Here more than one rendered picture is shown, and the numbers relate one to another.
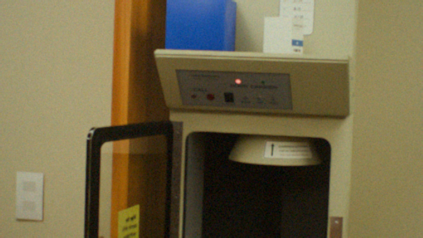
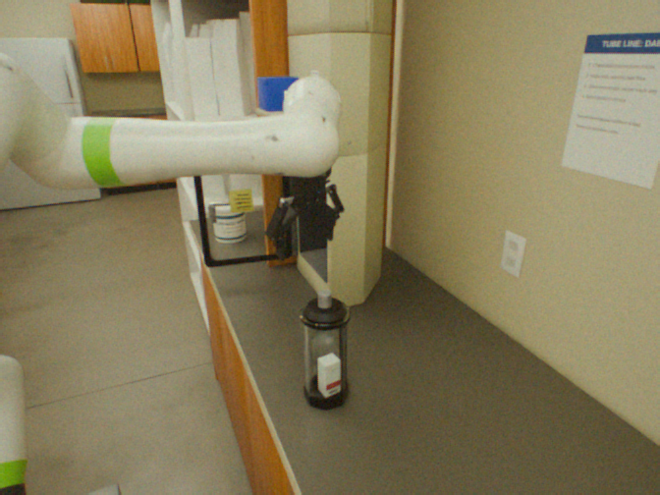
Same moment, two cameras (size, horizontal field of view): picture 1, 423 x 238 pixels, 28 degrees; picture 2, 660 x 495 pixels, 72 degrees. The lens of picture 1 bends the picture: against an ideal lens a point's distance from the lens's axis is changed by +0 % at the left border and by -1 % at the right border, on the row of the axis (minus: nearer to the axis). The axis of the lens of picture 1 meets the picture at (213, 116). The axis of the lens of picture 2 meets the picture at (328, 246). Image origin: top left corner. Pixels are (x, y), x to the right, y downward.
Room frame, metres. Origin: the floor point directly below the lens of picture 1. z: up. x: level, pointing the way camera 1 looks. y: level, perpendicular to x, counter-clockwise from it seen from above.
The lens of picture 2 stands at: (0.75, -1.21, 1.67)
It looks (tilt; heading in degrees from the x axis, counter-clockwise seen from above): 23 degrees down; 55
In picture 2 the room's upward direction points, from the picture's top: straight up
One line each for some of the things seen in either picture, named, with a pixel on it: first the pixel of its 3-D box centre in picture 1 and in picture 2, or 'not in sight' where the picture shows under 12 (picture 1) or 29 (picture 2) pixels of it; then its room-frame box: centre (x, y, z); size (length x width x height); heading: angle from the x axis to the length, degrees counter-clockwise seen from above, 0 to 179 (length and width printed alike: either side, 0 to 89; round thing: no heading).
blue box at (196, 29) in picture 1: (201, 24); (278, 93); (1.44, 0.02, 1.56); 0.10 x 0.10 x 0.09; 78
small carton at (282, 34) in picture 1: (283, 36); not in sight; (1.41, -0.11, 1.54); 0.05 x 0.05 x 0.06; 61
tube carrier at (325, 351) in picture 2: not in sight; (325, 352); (1.21, -0.53, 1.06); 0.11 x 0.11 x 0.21
